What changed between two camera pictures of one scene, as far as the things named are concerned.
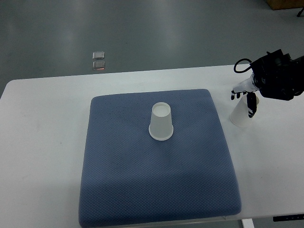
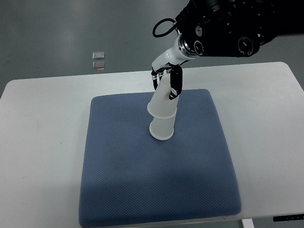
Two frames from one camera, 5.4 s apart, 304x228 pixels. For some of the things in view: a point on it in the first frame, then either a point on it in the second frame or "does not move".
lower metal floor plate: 99,65 does not move
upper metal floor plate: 99,55 does not move
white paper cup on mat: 160,127 does not move
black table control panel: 289,217 does not move
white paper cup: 239,116 -> 161,106
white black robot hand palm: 248,85 -> 174,56
